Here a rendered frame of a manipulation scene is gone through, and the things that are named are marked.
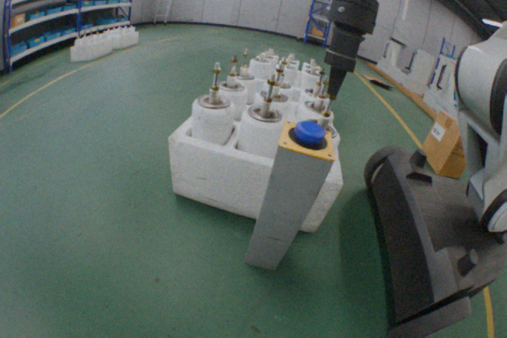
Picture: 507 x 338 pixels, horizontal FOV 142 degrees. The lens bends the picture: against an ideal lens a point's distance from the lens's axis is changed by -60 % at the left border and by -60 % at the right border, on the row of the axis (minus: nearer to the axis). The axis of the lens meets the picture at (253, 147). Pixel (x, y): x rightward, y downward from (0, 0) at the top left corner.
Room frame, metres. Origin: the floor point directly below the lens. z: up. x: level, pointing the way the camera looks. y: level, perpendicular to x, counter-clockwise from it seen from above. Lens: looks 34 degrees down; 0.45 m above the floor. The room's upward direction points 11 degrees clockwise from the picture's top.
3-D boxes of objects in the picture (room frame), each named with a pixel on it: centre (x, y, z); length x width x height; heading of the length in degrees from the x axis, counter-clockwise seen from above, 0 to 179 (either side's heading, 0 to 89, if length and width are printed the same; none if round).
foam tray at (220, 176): (0.54, -0.03, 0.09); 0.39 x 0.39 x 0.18; 83
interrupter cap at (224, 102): (0.43, 0.10, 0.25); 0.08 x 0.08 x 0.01
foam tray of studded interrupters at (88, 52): (1.85, 2.03, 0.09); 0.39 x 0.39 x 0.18; 2
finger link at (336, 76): (0.39, -0.13, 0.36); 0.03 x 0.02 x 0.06; 69
